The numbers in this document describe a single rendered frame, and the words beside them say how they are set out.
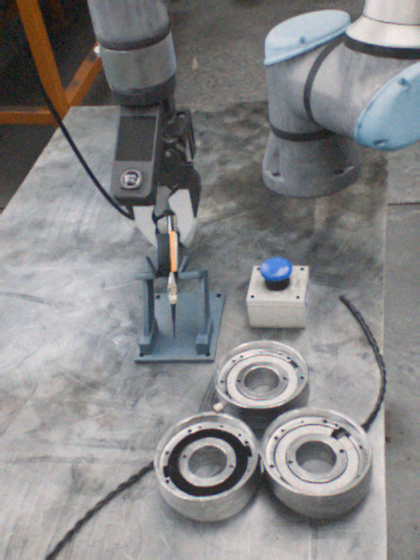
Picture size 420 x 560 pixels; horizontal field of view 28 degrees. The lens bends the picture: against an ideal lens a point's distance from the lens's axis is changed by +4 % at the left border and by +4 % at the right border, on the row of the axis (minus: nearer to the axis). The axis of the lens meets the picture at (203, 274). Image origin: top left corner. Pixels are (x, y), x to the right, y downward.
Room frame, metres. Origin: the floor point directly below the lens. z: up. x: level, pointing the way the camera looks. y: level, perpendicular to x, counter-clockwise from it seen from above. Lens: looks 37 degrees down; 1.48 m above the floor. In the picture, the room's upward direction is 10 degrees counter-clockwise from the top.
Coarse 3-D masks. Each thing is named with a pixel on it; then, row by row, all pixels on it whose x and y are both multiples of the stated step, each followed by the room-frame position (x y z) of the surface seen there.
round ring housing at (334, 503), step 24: (312, 408) 0.58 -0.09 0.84; (288, 432) 0.57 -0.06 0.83; (360, 432) 0.54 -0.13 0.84; (264, 456) 0.53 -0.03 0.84; (288, 456) 0.54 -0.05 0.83; (312, 456) 0.55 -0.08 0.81; (336, 456) 0.53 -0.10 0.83; (360, 456) 0.52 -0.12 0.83; (312, 480) 0.51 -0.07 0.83; (360, 480) 0.49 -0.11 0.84; (288, 504) 0.49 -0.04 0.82; (312, 504) 0.48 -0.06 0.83; (336, 504) 0.48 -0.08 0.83
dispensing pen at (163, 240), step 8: (168, 208) 0.83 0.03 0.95; (168, 216) 0.83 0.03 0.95; (168, 224) 0.82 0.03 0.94; (168, 232) 0.81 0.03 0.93; (160, 240) 0.80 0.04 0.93; (168, 240) 0.80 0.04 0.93; (160, 248) 0.79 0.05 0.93; (168, 248) 0.79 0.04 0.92; (160, 256) 0.79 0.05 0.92; (168, 256) 0.79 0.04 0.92; (160, 264) 0.78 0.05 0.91; (168, 264) 0.78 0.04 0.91; (160, 272) 0.78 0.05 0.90; (168, 272) 0.78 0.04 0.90; (176, 272) 0.79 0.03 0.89; (168, 280) 0.78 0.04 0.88; (176, 280) 0.78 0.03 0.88; (168, 288) 0.78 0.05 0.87; (176, 288) 0.78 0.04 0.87; (168, 296) 0.77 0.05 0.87; (176, 296) 0.77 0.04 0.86
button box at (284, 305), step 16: (256, 272) 0.82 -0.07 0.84; (304, 272) 0.80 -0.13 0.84; (256, 288) 0.79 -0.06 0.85; (272, 288) 0.78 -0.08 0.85; (288, 288) 0.78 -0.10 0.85; (304, 288) 0.77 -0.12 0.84; (256, 304) 0.76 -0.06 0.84; (272, 304) 0.76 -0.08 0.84; (288, 304) 0.75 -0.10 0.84; (304, 304) 0.75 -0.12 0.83; (256, 320) 0.76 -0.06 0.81; (272, 320) 0.76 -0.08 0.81; (288, 320) 0.75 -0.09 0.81; (304, 320) 0.75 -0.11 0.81
